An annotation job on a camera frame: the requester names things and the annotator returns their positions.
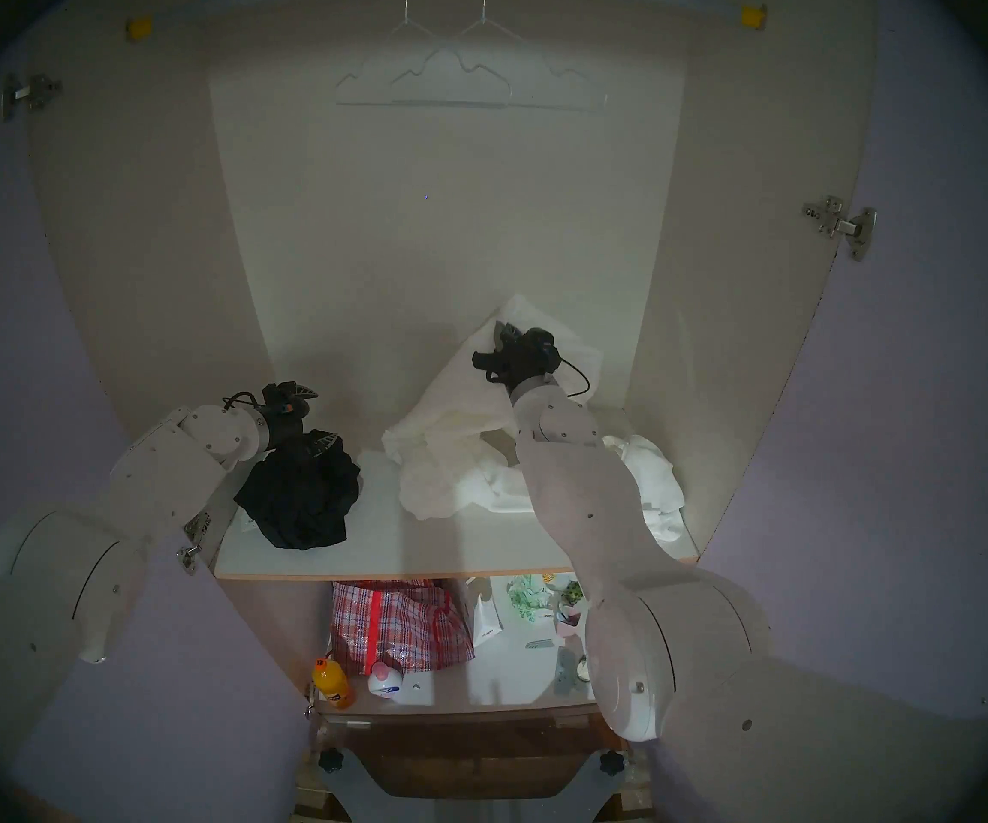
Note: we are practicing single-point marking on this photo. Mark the black star knob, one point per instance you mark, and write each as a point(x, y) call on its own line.
point(614, 762)
point(332, 760)

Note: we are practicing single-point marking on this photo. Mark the large white top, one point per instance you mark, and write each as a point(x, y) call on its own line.
point(451, 410)

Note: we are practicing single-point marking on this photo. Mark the black top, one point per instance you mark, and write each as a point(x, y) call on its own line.
point(301, 504)

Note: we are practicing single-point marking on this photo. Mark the small green potted plant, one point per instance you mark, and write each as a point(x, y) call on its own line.
point(573, 591)

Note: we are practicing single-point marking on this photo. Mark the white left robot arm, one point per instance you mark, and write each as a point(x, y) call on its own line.
point(159, 478)

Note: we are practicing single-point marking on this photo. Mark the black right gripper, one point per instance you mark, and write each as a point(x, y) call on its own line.
point(524, 358)

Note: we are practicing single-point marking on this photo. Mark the yellow rod bracket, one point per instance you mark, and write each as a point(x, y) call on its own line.
point(139, 29)
point(753, 16)

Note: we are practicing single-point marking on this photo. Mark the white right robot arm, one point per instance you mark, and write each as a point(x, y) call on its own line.
point(580, 487)

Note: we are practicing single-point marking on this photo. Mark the green patterned package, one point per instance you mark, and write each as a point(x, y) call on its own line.
point(530, 598)

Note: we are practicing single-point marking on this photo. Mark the small metal cabinet hinge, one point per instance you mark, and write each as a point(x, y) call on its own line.
point(311, 706)

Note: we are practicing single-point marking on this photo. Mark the white bottle pink cap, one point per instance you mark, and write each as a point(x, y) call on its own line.
point(385, 682)

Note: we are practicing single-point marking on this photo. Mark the brown wooden drawer front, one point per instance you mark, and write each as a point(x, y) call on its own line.
point(460, 748)

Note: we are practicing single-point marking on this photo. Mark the purple wardrobe door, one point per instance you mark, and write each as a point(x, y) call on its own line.
point(871, 444)
point(185, 701)

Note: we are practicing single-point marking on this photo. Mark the pink cup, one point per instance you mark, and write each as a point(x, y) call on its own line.
point(568, 621)

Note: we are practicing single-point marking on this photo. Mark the orange plastic bottle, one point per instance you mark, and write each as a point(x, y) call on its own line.
point(333, 684)

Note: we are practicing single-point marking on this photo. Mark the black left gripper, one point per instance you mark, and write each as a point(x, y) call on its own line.
point(286, 418)

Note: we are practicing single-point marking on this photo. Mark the red plaid woven bag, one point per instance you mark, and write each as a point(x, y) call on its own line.
point(400, 628)

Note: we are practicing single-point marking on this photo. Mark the small white paper bag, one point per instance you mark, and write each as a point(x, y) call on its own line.
point(485, 620)

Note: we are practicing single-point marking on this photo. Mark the metal wardrobe door hinge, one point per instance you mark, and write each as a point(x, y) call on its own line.
point(194, 543)
point(841, 225)
point(27, 97)

